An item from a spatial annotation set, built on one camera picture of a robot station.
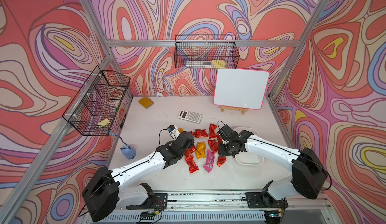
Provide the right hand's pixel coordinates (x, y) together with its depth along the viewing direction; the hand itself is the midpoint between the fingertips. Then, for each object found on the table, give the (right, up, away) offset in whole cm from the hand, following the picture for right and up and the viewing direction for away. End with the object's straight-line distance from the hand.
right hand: (223, 156), depth 84 cm
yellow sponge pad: (-54, +32, +32) cm, 71 cm away
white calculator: (-20, +22, +22) cm, 37 cm away
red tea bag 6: (-1, -3, 0) cm, 3 cm away
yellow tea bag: (-13, +2, +4) cm, 13 cm away
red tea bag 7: (-18, +11, +12) cm, 24 cm away
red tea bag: (-13, +11, +12) cm, 21 cm away
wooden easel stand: (+18, +26, +21) cm, 38 cm away
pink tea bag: (-9, -4, -3) cm, 10 cm away
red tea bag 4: (-19, -4, 0) cm, 19 cm away
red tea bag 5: (-20, +2, +3) cm, 20 cm away
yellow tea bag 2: (-26, +13, +14) cm, 32 cm away
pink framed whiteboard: (+16, +41, +18) cm, 47 cm away
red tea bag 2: (-5, +11, +13) cm, 17 cm away
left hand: (-18, +11, -2) cm, 21 cm away
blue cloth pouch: (-53, +2, -1) cm, 53 cm away
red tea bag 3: (-5, +5, +5) cm, 8 cm away
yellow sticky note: (-61, +20, -12) cm, 65 cm away
